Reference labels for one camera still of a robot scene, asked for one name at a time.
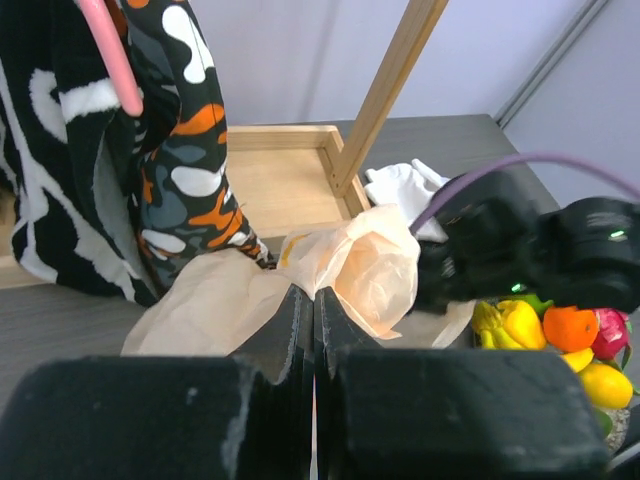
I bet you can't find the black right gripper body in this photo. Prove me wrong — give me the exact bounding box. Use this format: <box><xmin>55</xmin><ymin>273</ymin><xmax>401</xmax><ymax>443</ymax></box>
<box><xmin>414</xmin><ymin>170</ymin><xmax>545</xmax><ymax>314</ymax></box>

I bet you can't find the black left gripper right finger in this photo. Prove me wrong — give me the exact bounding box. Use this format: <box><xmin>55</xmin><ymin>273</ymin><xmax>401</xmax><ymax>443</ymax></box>
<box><xmin>314</xmin><ymin>288</ymin><xmax>610</xmax><ymax>479</ymax></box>

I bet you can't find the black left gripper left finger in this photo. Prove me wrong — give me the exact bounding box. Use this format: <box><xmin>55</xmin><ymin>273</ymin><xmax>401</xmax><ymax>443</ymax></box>
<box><xmin>1</xmin><ymin>290</ymin><xmax>313</xmax><ymax>479</ymax></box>

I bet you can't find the yellow fake banana bunch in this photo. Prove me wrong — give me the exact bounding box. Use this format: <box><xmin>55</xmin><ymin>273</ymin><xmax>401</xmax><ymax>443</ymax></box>
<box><xmin>471</xmin><ymin>301</ymin><xmax>523</xmax><ymax>350</ymax></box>

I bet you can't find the yellow fake bell pepper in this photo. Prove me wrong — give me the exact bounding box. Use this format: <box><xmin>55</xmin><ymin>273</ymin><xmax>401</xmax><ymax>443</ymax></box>
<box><xmin>497</xmin><ymin>300</ymin><xmax>547</xmax><ymax>350</ymax></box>

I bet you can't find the orange fake tangerine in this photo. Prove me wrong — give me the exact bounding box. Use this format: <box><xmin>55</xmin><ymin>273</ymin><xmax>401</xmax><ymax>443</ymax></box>
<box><xmin>542</xmin><ymin>306</ymin><xmax>599</xmax><ymax>353</ymax></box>

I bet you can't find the translucent plastic shopping bag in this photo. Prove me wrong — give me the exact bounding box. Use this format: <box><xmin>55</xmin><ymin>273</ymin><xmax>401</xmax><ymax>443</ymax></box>
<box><xmin>121</xmin><ymin>205</ymin><xmax>419</xmax><ymax>356</ymax></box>

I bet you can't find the yellow fake lemon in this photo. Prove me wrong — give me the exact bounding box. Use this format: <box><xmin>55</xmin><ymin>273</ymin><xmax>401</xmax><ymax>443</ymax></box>
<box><xmin>578</xmin><ymin>363</ymin><xmax>634</xmax><ymax>409</ymax></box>

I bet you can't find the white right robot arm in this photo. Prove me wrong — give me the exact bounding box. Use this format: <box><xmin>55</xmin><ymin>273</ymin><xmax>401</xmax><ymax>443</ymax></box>
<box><xmin>415</xmin><ymin>170</ymin><xmax>639</xmax><ymax>313</ymax></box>

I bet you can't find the white crumpled cloth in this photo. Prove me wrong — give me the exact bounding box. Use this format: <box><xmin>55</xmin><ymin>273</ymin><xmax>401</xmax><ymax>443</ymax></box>
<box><xmin>364</xmin><ymin>159</ymin><xmax>449</xmax><ymax>227</ymax></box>

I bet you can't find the speckled ceramic plate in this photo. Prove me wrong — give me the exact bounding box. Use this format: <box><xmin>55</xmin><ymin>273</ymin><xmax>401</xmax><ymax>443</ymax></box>
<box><xmin>601</xmin><ymin>409</ymin><xmax>631</xmax><ymax>453</ymax></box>

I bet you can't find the wooden clothes rack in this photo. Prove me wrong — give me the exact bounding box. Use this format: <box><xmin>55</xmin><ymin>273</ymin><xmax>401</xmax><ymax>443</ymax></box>
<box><xmin>1</xmin><ymin>1</ymin><xmax>446</xmax><ymax>288</ymax></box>

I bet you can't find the orange camouflage patterned garment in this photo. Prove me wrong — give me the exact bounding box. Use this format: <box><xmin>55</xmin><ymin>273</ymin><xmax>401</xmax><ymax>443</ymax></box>
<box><xmin>1</xmin><ymin>1</ymin><xmax>272</xmax><ymax>306</ymax></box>

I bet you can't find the pink clothes hanger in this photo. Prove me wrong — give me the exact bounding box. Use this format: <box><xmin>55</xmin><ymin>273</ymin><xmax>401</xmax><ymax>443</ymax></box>
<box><xmin>77</xmin><ymin>0</ymin><xmax>143</xmax><ymax>117</ymax></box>

